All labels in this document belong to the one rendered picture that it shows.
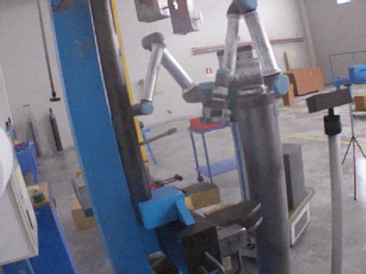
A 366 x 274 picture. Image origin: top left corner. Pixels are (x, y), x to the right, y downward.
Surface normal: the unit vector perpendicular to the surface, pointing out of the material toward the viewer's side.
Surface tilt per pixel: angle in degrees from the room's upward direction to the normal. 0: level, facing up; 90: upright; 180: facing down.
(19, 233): 90
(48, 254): 90
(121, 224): 90
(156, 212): 90
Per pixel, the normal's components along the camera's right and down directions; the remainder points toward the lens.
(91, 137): 0.41, 0.07
